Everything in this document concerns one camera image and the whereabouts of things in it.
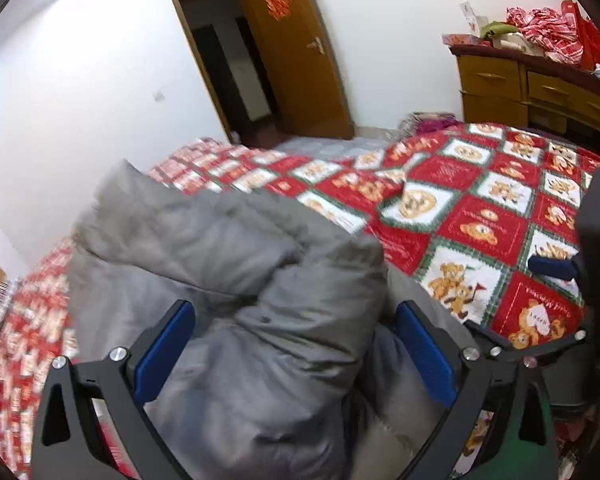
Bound grey puffer jacket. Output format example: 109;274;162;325
67;164;472;479

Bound clothes pile on floor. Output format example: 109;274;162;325
399;112;460;136

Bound red patchwork bear bedspread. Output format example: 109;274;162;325
0;124;600;478

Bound brown wooden dresser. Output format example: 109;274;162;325
450;46;600;155

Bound red bag on dresser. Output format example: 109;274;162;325
560;0;600;72

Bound red plaid cloth pile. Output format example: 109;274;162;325
506;6;584;67

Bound red box on dresser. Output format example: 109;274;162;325
441;34;492;48

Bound green cloth on dresser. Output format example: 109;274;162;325
480;21;518;40

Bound brown wooden door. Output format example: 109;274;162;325
239;0;354;140

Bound red double-happiness door sticker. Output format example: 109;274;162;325
264;0;292;21

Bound silver door handle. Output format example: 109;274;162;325
306;37;326;55

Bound white wall switch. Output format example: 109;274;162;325
152;91;164;103

